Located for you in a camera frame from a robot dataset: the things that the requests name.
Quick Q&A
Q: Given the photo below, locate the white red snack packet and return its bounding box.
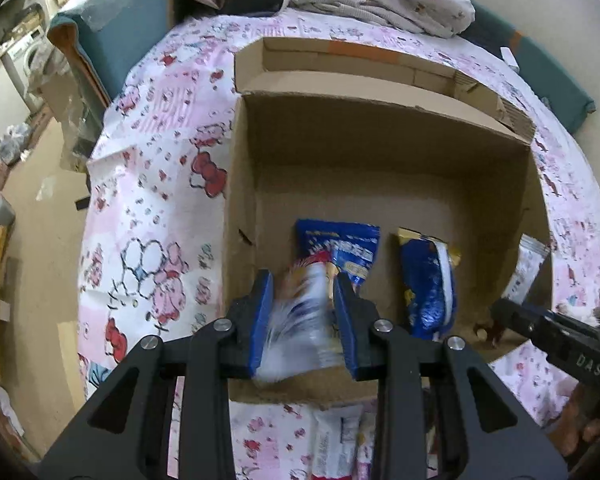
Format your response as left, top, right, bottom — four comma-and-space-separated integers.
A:
256, 250, 343, 384

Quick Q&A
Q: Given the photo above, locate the white brown chocolate snack packet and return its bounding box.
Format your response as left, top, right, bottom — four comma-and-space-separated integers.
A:
502, 234, 550, 304

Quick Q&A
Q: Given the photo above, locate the white red wafer packet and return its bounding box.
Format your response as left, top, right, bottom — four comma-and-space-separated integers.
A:
311, 404, 363, 480

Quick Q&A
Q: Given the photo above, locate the blue yellow snack bag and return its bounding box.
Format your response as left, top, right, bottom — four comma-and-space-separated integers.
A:
294, 219, 380, 292

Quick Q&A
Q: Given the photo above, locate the blue white snack bag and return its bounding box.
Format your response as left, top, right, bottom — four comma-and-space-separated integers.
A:
398, 228, 460, 341

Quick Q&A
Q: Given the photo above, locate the pink cartoon bed sheet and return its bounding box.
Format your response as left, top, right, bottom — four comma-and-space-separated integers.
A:
75, 8, 600, 480

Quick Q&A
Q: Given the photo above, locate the brown cardboard box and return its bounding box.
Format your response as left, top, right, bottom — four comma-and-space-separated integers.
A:
221, 36, 554, 406

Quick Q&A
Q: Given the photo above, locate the teal cushioned chair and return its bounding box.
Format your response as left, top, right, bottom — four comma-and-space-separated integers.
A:
47, 0, 175, 114

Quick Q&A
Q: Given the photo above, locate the white washing machine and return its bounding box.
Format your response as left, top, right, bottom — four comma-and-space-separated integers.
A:
2, 27, 44, 96

